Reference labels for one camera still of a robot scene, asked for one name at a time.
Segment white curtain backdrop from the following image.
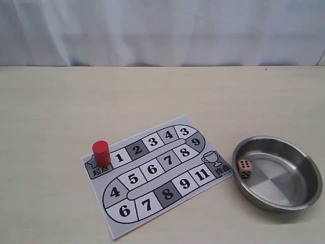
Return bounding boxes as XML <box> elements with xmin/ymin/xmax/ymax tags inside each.
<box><xmin>1</xmin><ymin>1</ymin><xmax>324</xmax><ymax>66</ymax></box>

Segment paper number game board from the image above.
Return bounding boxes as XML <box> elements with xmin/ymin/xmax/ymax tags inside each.
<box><xmin>81</xmin><ymin>115</ymin><xmax>233</xmax><ymax>239</ymax></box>

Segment round stainless steel dish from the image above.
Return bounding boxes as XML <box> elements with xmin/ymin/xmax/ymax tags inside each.
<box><xmin>232</xmin><ymin>136</ymin><xmax>323</xmax><ymax>213</ymax></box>

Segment red cylinder game piece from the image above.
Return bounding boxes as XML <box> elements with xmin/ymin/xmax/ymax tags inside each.
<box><xmin>92</xmin><ymin>140</ymin><xmax>111</xmax><ymax>167</ymax></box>

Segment wooden die black pips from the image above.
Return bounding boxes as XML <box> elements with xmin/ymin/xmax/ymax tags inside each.
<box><xmin>237</xmin><ymin>159</ymin><xmax>252</xmax><ymax>178</ymax></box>

